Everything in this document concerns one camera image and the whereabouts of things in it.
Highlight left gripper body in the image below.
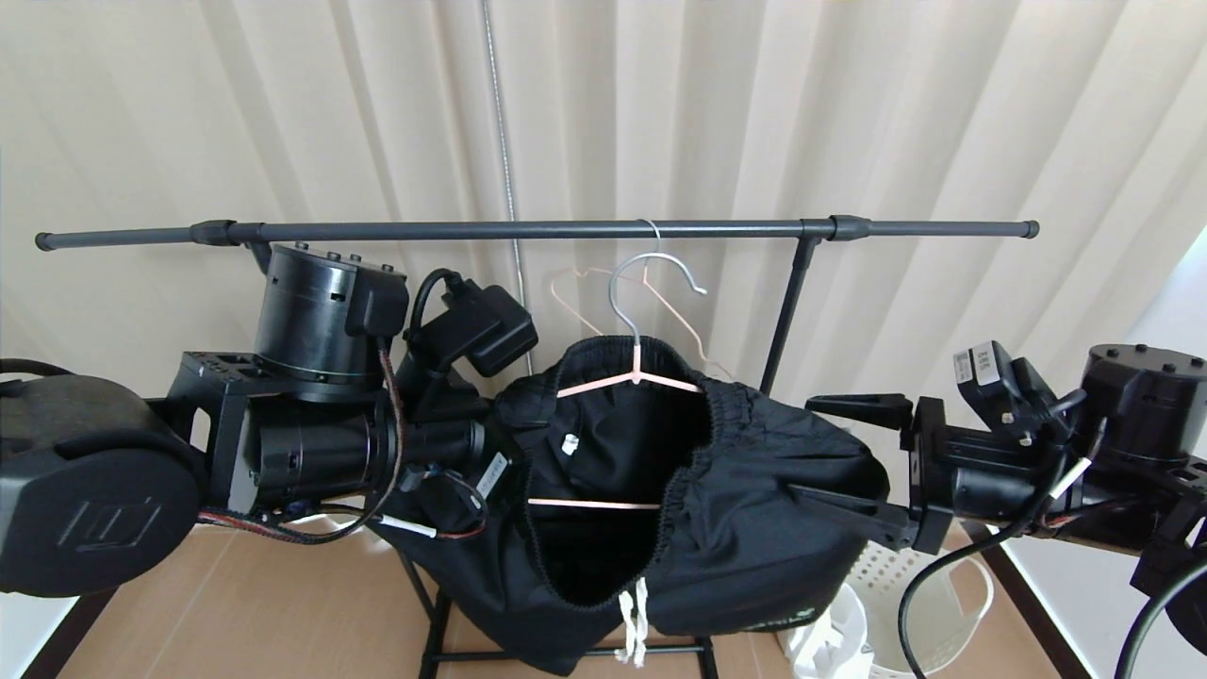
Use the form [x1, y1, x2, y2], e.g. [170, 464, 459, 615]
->
[253, 415, 515, 515]

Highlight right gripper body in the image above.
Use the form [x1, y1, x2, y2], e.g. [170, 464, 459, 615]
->
[905, 396, 1095, 555]

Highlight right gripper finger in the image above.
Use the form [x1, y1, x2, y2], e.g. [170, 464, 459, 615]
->
[787, 484, 918, 553]
[806, 394, 914, 433]

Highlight black shorts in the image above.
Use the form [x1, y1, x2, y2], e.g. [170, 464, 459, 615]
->
[372, 335, 892, 675]

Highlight pink clothes hanger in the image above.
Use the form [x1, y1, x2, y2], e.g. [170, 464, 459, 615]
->
[528, 253, 708, 512]
[550, 219, 736, 383]

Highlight white laundry basket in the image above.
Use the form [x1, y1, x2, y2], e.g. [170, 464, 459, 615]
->
[778, 542, 996, 679]

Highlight black clothes rack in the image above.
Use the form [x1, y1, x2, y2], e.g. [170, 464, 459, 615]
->
[35, 217, 1041, 679]

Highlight white garment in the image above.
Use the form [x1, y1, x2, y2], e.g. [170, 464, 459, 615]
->
[787, 583, 870, 679]

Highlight beige curtain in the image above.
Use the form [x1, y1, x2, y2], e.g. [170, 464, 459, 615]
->
[0, 0, 1207, 557]

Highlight thin metal curtain wand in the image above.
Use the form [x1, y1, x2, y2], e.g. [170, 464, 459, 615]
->
[480, 0, 535, 373]

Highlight black cable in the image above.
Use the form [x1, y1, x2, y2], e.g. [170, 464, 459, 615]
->
[898, 509, 1207, 679]

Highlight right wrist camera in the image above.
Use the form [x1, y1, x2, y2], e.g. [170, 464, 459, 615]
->
[952, 339, 1085, 444]

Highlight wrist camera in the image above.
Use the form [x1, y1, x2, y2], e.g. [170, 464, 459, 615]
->
[396, 269, 539, 421]
[952, 339, 1085, 444]

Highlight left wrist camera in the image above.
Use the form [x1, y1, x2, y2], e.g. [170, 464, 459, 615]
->
[396, 269, 539, 421]

